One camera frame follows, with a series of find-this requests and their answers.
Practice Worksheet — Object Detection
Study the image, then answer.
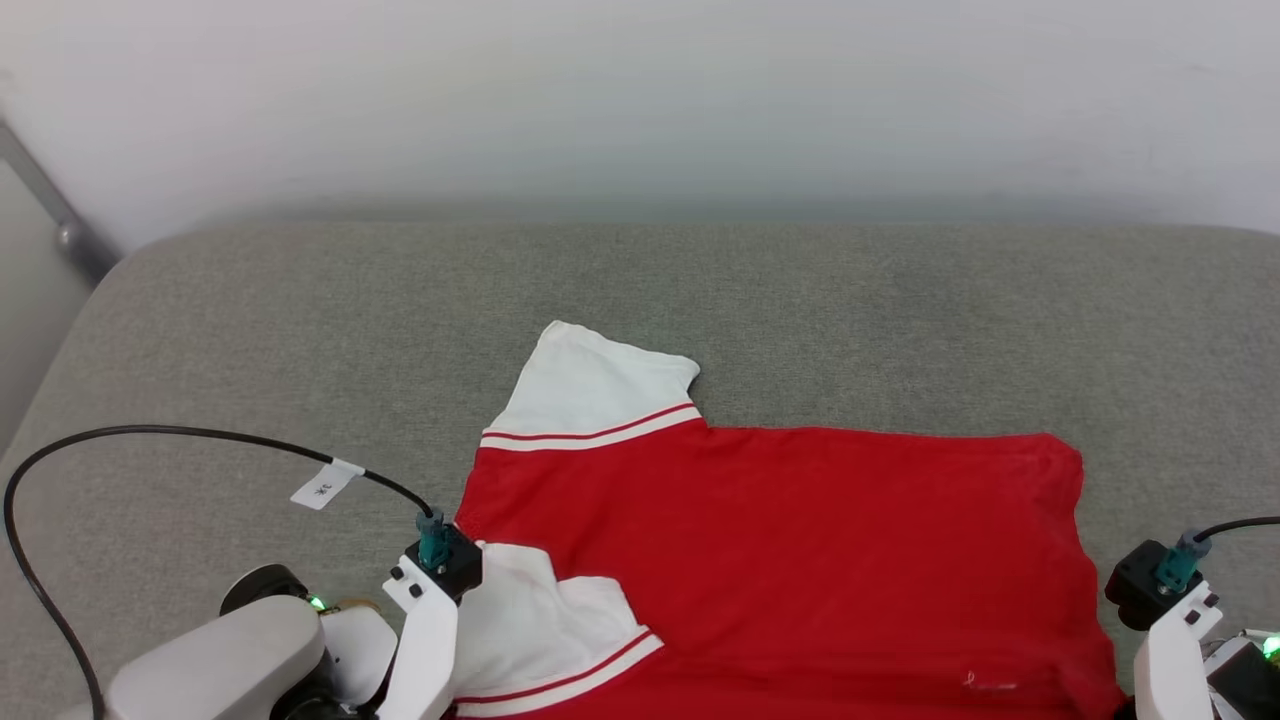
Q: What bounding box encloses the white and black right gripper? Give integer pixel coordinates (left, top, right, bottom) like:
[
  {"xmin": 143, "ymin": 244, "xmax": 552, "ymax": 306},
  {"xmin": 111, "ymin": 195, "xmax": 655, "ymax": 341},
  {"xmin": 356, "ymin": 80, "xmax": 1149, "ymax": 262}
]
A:
[{"xmin": 1134, "ymin": 579, "xmax": 1280, "ymax": 720}]

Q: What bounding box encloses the black right camera cable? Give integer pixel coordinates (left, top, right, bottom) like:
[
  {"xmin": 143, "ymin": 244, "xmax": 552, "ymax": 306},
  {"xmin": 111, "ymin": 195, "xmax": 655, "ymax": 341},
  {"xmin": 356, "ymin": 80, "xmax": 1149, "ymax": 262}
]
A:
[{"xmin": 1155, "ymin": 515, "xmax": 1280, "ymax": 591}]

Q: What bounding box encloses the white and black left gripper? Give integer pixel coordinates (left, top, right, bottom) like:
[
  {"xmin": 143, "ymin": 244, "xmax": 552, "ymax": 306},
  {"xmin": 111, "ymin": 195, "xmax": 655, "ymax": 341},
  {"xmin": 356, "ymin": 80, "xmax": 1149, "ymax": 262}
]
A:
[{"xmin": 375, "ymin": 568, "xmax": 461, "ymax": 720}]

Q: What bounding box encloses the red and white t-shirt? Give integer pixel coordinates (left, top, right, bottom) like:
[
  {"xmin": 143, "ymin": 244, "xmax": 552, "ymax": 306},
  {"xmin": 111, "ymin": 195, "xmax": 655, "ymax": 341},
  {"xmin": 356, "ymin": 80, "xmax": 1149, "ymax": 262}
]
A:
[{"xmin": 440, "ymin": 320, "xmax": 1129, "ymax": 720}]

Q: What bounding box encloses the white paper cable label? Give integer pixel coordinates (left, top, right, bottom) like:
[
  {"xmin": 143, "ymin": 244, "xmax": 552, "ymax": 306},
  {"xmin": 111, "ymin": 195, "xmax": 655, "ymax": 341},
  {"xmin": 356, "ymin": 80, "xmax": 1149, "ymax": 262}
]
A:
[{"xmin": 290, "ymin": 458, "xmax": 367, "ymax": 512}]

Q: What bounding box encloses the grey metal bar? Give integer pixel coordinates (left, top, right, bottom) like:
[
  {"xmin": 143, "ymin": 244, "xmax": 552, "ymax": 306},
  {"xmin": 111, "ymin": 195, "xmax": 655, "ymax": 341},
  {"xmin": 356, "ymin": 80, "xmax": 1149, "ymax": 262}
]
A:
[{"xmin": 0, "ymin": 118, "xmax": 123, "ymax": 288}]

